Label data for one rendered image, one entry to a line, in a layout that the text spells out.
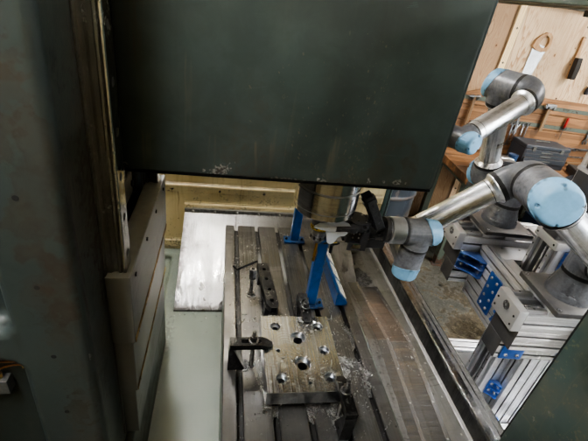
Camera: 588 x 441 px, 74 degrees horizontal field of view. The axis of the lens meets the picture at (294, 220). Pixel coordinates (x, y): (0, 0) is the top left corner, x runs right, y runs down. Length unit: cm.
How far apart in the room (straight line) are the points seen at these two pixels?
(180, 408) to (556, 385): 117
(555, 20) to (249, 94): 363
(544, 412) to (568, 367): 16
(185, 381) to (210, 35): 125
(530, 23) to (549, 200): 304
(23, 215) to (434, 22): 72
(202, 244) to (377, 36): 149
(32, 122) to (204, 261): 149
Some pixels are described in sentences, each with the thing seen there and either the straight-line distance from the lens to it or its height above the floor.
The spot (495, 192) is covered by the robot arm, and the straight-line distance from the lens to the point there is 127.
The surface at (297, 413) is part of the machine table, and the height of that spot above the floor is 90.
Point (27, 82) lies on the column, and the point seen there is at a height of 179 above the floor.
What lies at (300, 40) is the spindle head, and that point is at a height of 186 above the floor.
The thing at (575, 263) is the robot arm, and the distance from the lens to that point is 158.
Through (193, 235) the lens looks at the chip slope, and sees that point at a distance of 207.
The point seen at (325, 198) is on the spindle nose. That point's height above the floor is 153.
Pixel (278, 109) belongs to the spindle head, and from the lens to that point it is 76.
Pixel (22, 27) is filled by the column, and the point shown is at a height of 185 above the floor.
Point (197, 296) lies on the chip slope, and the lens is 191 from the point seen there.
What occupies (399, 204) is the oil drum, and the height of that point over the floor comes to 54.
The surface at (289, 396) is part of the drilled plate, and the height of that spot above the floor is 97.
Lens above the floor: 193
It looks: 30 degrees down
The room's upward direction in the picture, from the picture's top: 9 degrees clockwise
